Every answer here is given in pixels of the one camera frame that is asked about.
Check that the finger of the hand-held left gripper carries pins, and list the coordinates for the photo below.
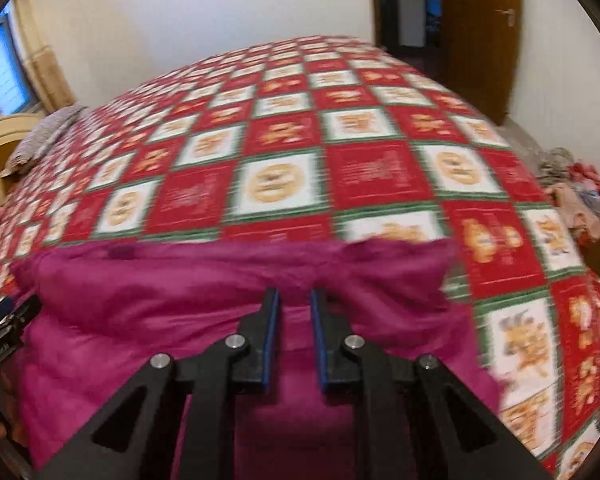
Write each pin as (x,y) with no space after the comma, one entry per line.
(2,309)

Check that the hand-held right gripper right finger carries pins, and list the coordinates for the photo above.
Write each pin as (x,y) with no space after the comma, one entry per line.
(320,345)

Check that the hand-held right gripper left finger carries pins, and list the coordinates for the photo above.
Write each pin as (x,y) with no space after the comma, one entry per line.
(271,340)

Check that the magenta puffer jacket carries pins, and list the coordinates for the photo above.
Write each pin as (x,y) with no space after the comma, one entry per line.
(130,300)

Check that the heap of colourful clothes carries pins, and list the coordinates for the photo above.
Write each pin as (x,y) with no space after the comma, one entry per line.
(580,195)

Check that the cream wooden headboard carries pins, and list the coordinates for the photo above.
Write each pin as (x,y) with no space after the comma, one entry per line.
(0,145)

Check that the striped pillow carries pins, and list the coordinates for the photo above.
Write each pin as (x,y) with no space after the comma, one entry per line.
(45,137)

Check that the red checked printed bed sheet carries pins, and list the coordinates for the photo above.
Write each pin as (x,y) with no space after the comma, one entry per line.
(370,170)

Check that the window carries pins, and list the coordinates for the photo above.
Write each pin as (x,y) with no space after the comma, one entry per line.
(2,65)

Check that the narrow beige floral curtain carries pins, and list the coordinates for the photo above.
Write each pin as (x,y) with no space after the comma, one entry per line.
(42,55)

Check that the brown wooden door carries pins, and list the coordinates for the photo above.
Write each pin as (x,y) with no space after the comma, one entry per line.
(480,45)

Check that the dark wooden door frame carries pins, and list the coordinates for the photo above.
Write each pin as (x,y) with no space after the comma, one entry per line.
(380,5)

